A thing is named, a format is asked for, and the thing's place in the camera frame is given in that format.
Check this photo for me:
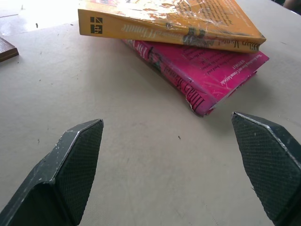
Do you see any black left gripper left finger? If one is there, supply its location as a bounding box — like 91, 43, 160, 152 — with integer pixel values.
0, 119, 104, 226

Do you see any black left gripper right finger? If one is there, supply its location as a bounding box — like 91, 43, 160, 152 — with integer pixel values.
231, 112, 301, 226

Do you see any pink paperback book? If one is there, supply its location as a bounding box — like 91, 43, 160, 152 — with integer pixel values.
122, 39, 270, 117

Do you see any wooden board corner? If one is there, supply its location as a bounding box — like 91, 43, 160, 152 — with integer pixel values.
0, 37, 19, 63

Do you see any orange paperback book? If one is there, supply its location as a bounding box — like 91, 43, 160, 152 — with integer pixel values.
78, 0, 267, 54

